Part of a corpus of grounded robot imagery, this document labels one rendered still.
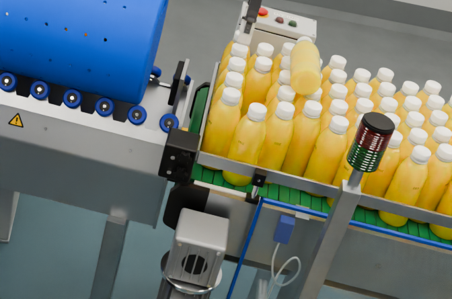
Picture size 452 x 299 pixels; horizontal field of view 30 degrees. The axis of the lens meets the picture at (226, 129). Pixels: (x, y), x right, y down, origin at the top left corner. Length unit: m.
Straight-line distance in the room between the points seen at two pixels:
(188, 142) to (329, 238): 0.36
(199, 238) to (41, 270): 1.15
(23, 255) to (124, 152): 1.03
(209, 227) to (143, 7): 0.49
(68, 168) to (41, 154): 0.07
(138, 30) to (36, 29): 0.21
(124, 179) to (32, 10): 0.46
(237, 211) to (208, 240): 0.12
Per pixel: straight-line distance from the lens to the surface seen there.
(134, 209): 2.10
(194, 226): 1.82
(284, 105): 1.84
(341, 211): 1.68
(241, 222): 1.90
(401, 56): 4.84
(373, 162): 1.60
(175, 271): 1.84
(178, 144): 1.79
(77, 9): 1.82
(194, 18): 4.53
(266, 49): 2.04
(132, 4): 1.82
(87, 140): 1.96
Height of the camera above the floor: 2.04
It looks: 33 degrees down
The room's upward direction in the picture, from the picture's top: 16 degrees clockwise
